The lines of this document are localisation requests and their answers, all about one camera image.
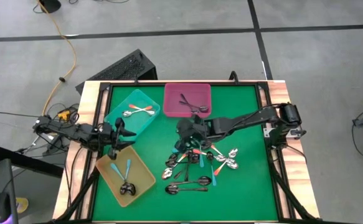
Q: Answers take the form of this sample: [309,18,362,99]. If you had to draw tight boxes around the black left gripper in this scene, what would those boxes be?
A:
[101,118,137,160]

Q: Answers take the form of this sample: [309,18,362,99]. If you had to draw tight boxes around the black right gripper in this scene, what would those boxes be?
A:
[176,115,207,153]

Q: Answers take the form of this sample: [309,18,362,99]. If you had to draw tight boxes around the silver spoon orange handle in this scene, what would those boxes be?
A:
[210,144,240,170]
[128,104,156,116]
[214,148,239,177]
[121,105,154,118]
[161,150,191,181]
[192,149,227,163]

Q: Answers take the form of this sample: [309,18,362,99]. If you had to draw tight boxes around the teal translucent plastic bin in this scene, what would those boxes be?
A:
[103,88,161,138]

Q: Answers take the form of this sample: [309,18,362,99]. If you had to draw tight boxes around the amber translucent plastic bin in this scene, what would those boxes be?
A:
[95,144,156,208]

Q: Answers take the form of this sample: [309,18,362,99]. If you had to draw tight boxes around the large foreground steel spoon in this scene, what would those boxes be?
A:
[165,184,209,195]

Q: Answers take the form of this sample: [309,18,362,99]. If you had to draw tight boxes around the pink plastic bin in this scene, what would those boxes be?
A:
[163,82,212,119]

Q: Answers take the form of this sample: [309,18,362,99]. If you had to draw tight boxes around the yellow black power plug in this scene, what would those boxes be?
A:
[57,109,72,121]

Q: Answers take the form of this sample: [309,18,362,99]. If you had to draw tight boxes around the black computer case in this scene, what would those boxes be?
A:
[75,49,159,96]

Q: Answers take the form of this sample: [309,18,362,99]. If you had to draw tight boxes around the green table mat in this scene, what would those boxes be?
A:
[92,85,279,222]

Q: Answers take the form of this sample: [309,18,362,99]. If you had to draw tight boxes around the yellow round sticker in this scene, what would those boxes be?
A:
[15,197,29,215]

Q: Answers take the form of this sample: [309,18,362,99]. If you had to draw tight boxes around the black computer mouse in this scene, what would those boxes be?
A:
[0,192,12,224]

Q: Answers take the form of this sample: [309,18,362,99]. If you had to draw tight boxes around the black round stand base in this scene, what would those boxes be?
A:
[39,0,62,14]

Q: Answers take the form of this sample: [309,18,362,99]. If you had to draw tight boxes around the black table frame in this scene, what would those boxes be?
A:
[86,81,284,223]

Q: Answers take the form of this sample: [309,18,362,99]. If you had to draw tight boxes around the black frame strut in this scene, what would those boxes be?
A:
[54,167,100,224]
[268,155,318,222]

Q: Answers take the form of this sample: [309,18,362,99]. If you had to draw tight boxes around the yellow floor cable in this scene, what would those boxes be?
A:
[37,0,77,118]

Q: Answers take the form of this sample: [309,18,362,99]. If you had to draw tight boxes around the thin black cable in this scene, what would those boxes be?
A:
[0,110,40,119]

